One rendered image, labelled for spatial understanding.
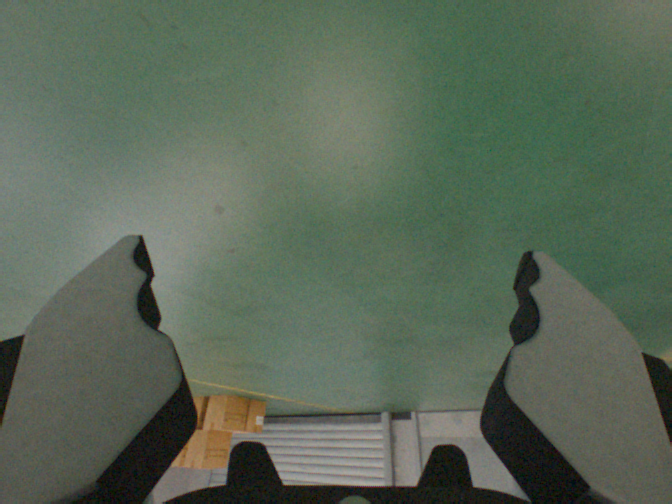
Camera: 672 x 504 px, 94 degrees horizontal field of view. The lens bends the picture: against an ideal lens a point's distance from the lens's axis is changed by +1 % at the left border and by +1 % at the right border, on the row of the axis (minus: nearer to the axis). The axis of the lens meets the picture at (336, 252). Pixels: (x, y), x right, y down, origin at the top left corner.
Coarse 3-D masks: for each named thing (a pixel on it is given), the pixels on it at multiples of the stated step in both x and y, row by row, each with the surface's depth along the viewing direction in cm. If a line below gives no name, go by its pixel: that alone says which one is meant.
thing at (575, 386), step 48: (528, 288) 9; (576, 288) 9; (528, 336) 8; (576, 336) 7; (624, 336) 7; (528, 384) 6; (576, 384) 6; (624, 384) 6; (528, 432) 6; (576, 432) 5; (624, 432) 5; (528, 480) 6; (576, 480) 5; (624, 480) 5
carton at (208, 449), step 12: (204, 432) 291; (216, 432) 296; (228, 432) 307; (192, 444) 292; (204, 444) 284; (216, 444) 293; (228, 444) 303; (192, 456) 285; (204, 456) 280; (216, 456) 290; (228, 456) 300; (204, 468) 277; (216, 468) 286
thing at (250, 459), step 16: (240, 448) 5; (256, 448) 5; (448, 448) 5; (240, 464) 5; (256, 464) 5; (272, 464) 5; (432, 464) 5; (448, 464) 5; (464, 464) 5; (240, 480) 4; (256, 480) 4; (272, 480) 4; (432, 480) 5; (448, 480) 5; (464, 480) 5; (192, 496) 4; (208, 496) 4; (224, 496) 4; (240, 496) 4; (256, 496) 4; (272, 496) 4; (288, 496) 4; (304, 496) 4; (320, 496) 4; (336, 496) 4; (352, 496) 4; (368, 496) 4; (384, 496) 4; (400, 496) 4; (416, 496) 4; (432, 496) 4; (448, 496) 4; (464, 496) 4; (480, 496) 4; (496, 496) 4; (512, 496) 4
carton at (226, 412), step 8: (216, 400) 302; (224, 400) 297; (232, 400) 303; (240, 400) 311; (208, 408) 302; (216, 408) 297; (224, 408) 293; (232, 408) 300; (240, 408) 309; (208, 416) 298; (216, 416) 293; (224, 416) 291; (232, 416) 298; (240, 416) 306; (208, 424) 293; (216, 424) 288; (224, 424) 288; (232, 424) 296; (240, 424) 304
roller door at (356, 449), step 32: (288, 416) 476; (320, 416) 450; (352, 416) 426; (384, 416) 401; (288, 448) 453; (320, 448) 429; (352, 448) 408; (384, 448) 383; (224, 480) 483; (288, 480) 432; (320, 480) 409; (352, 480) 389; (384, 480) 368
